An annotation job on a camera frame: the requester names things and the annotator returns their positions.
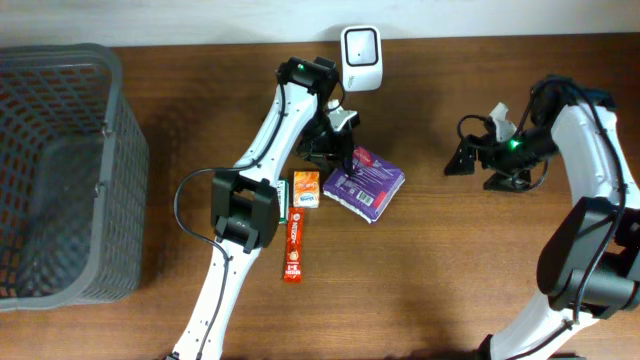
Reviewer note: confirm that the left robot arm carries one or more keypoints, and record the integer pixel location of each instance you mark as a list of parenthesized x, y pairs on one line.
[(245, 207)]

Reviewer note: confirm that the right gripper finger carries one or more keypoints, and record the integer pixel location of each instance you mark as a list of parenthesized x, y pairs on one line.
[(519, 182), (463, 161)]

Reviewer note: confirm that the red purple Carefree pad pack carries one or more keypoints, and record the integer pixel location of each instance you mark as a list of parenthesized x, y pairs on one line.
[(369, 189)]

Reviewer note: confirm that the grey plastic mesh basket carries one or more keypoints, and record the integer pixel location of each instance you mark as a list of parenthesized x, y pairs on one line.
[(74, 179)]

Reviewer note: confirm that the white barcode scanner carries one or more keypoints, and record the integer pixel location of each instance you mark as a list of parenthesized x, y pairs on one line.
[(362, 62)]

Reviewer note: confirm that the red Nescafe coffee sachet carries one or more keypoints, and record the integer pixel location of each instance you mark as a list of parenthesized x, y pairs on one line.
[(295, 230)]

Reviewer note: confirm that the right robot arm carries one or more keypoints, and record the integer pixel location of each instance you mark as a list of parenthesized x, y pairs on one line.
[(589, 269)]

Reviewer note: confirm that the green white gum pack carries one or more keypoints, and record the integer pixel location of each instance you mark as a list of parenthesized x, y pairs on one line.
[(283, 199)]

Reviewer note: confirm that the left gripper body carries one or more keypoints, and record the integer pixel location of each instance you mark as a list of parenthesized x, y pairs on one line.
[(335, 147)]

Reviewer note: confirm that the small orange box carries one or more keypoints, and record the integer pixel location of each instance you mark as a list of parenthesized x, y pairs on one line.
[(306, 189)]

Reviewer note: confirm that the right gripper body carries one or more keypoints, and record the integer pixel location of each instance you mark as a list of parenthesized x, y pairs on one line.
[(482, 160)]

